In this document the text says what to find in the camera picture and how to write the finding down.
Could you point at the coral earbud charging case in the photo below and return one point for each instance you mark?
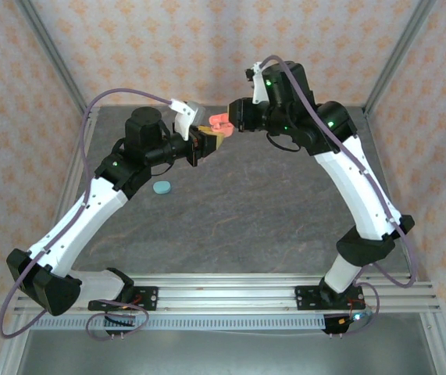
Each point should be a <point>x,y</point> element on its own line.
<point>224,131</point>

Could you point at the blue earbud charging case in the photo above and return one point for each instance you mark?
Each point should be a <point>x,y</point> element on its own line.
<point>162,188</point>

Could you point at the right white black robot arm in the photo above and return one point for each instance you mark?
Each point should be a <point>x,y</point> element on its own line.
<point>355,187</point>

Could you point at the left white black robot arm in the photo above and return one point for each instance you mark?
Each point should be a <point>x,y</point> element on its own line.
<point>78,226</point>

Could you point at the black controller board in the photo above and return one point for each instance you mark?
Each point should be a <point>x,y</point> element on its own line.
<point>121,321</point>
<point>334,324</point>

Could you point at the grey metal sheet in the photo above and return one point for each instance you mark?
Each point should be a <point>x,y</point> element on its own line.
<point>226,351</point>

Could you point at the aluminium side rail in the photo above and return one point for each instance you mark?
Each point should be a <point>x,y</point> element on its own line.
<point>72,176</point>
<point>387,176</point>

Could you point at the aluminium frame post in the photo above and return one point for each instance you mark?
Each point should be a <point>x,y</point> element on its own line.
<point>398,54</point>
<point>52,54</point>

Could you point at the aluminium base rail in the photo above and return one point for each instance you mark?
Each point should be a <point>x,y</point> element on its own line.
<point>226,293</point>

